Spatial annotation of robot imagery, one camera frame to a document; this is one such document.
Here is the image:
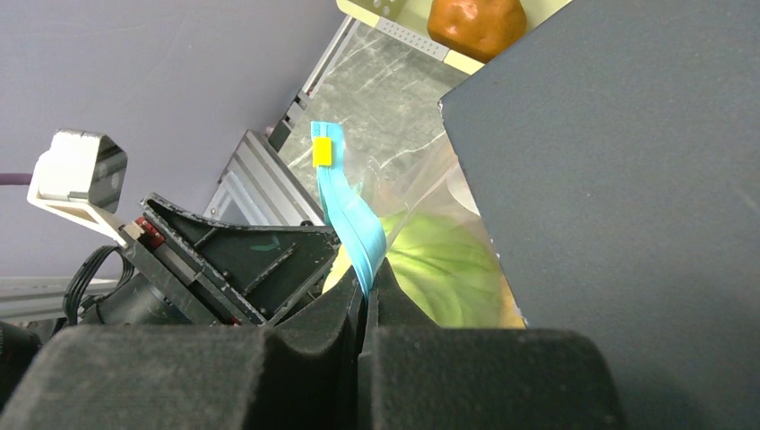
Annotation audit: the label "clear zip bag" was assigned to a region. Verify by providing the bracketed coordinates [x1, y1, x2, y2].
[311, 121, 525, 329]

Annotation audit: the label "brown kiwi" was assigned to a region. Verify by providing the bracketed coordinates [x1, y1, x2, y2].
[427, 0, 528, 63]

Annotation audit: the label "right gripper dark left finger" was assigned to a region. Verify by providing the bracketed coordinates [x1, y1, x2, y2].
[1, 271, 361, 429]

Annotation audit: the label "grey network switch box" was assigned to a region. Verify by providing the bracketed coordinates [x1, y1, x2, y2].
[439, 1, 759, 429]

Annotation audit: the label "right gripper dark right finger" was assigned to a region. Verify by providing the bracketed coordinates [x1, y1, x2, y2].
[357, 262, 626, 429]

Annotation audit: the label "yellow lemon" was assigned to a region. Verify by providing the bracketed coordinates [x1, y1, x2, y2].
[322, 245, 352, 294]

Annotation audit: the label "aluminium frame rail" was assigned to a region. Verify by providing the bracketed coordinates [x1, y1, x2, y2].
[1, 16, 359, 323]

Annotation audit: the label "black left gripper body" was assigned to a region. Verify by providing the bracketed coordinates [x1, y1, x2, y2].
[62, 225, 238, 327]

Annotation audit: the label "green cabbage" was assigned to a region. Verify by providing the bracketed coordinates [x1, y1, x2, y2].
[386, 213, 511, 328]

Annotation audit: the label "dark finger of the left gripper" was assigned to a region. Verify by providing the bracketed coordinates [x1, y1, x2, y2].
[140, 193, 340, 326]

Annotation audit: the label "pale green plastic basket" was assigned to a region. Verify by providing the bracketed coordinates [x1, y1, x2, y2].
[336, 0, 567, 74]

